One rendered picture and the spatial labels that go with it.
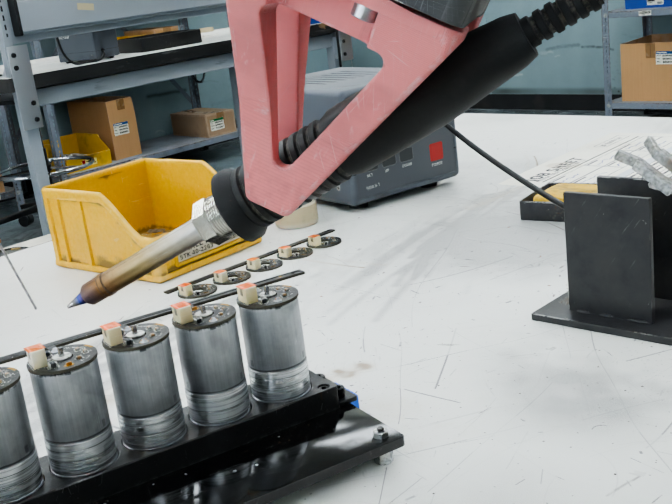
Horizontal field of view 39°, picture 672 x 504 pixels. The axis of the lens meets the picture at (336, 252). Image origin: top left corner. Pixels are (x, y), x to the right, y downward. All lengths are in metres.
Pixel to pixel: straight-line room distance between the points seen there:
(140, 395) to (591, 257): 0.24
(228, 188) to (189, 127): 5.15
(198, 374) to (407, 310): 0.19
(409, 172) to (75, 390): 0.47
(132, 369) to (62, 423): 0.03
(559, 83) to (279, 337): 5.38
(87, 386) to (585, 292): 0.26
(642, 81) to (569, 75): 0.81
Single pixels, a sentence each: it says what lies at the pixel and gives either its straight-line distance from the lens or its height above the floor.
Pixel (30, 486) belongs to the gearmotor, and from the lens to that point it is 0.36.
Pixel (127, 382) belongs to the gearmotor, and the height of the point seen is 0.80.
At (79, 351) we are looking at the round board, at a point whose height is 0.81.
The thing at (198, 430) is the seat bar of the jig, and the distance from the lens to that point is 0.38.
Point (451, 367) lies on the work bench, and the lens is 0.45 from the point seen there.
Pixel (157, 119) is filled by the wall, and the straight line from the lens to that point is 5.66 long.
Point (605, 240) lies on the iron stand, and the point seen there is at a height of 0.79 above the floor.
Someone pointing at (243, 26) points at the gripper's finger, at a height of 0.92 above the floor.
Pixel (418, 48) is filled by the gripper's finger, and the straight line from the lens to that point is 0.25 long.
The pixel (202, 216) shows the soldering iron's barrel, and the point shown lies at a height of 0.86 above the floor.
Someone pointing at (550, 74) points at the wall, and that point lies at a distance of 5.75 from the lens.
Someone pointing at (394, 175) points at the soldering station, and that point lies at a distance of 0.76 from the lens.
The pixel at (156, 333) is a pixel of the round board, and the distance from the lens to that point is 0.36.
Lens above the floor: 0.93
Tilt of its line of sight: 16 degrees down
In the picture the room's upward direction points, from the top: 7 degrees counter-clockwise
